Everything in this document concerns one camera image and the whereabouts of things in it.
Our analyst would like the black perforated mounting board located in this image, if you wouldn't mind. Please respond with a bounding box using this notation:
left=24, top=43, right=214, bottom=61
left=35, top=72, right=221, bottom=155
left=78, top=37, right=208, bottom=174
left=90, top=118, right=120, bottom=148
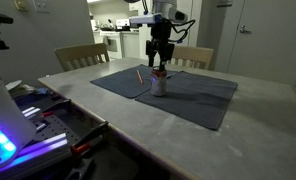
left=29, top=114, right=89, bottom=145

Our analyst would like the red pencil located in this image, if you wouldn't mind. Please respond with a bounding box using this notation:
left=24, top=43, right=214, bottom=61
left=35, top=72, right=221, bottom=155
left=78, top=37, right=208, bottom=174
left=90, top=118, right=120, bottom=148
left=136, top=70, right=144, bottom=85

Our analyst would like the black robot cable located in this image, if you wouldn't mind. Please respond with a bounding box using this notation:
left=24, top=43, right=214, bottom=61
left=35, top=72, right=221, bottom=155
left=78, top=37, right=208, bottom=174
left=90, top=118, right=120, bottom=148
left=169, top=19, right=196, bottom=44

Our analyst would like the silver soda can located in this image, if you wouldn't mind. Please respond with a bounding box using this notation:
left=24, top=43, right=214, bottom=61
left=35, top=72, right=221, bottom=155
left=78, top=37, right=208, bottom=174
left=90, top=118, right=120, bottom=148
left=151, top=66, right=167, bottom=96

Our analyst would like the grey door with handle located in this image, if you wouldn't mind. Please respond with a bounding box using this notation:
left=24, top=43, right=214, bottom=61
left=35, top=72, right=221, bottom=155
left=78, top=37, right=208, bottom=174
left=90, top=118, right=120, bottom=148
left=228, top=0, right=296, bottom=87

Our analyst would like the wooden chair near door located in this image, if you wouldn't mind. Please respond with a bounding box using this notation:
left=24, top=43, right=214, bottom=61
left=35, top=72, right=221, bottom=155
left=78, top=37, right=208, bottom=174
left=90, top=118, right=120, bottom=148
left=162, top=46, right=214, bottom=70

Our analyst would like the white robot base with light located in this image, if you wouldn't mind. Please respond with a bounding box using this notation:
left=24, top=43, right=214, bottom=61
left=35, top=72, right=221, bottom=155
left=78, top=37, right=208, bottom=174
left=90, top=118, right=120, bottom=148
left=0, top=77, right=36, bottom=169

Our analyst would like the white kitchen stove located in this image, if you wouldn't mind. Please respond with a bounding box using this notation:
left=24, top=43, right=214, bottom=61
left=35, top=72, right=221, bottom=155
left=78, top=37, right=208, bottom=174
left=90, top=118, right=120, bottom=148
left=100, top=31, right=123, bottom=59

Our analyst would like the wooden chair by wall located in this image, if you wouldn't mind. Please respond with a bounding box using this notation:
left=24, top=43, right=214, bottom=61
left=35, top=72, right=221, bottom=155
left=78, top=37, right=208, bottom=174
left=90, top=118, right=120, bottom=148
left=55, top=43, right=110, bottom=72

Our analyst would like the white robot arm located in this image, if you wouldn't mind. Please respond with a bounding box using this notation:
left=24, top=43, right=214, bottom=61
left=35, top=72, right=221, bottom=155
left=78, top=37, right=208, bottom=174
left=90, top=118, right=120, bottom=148
left=125, top=0, right=188, bottom=71

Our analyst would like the dark blue cloth far side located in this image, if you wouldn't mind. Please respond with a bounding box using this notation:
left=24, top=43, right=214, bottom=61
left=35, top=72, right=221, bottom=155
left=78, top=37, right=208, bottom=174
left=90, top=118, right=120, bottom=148
left=136, top=71, right=238, bottom=130

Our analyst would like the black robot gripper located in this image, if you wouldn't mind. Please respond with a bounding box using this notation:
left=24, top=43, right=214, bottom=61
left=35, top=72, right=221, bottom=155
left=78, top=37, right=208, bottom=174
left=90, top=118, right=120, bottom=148
left=146, top=20, right=174, bottom=71

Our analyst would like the dark blue cloth near robot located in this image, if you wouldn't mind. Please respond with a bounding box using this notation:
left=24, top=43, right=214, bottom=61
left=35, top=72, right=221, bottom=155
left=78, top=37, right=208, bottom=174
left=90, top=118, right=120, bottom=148
left=91, top=65, right=175, bottom=99

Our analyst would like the black orange bar clamp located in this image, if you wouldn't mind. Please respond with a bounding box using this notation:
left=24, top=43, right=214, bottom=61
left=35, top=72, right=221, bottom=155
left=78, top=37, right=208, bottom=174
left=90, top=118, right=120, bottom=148
left=70, top=122, right=108, bottom=157

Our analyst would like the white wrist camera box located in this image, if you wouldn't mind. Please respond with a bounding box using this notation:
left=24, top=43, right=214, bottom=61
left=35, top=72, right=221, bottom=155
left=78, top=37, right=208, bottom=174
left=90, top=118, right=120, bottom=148
left=129, top=13, right=162, bottom=25

